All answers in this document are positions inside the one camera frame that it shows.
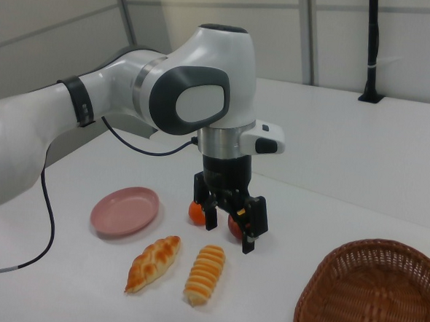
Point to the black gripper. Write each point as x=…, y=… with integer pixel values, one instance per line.
x=225, y=172

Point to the red toy apple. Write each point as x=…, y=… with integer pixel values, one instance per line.
x=232, y=227

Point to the toy orange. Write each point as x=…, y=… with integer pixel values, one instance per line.
x=196, y=214

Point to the ridged toy bread roll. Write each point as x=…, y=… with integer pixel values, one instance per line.
x=204, y=273

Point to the braided toy bread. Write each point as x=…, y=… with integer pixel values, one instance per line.
x=154, y=263

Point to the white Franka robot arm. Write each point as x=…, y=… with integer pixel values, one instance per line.
x=19, y=138

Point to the pink plate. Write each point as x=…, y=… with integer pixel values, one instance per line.
x=124, y=210

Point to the brown woven basket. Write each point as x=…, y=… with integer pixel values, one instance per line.
x=368, y=287

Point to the black pole stand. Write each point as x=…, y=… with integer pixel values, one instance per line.
x=372, y=50

